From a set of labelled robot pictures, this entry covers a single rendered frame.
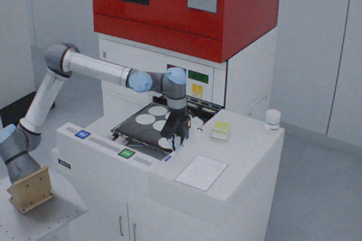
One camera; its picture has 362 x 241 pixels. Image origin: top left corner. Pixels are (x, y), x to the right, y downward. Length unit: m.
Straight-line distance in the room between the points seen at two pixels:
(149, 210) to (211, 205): 0.34
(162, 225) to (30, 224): 0.58
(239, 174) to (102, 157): 0.60
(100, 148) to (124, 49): 0.72
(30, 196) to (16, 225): 0.14
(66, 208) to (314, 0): 2.43
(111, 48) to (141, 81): 0.99
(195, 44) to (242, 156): 0.59
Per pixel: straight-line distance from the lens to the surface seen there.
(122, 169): 1.95
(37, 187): 1.90
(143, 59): 2.46
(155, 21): 2.27
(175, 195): 1.83
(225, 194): 1.74
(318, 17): 3.53
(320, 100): 3.75
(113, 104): 2.75
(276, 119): 2.09
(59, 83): 1.93
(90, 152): 2.05
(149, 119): 2.31
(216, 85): 2.26
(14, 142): 1.89
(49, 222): 1.87
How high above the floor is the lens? 2.08
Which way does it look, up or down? 30 degrees down
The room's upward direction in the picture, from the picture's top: 1 degrees clockwise
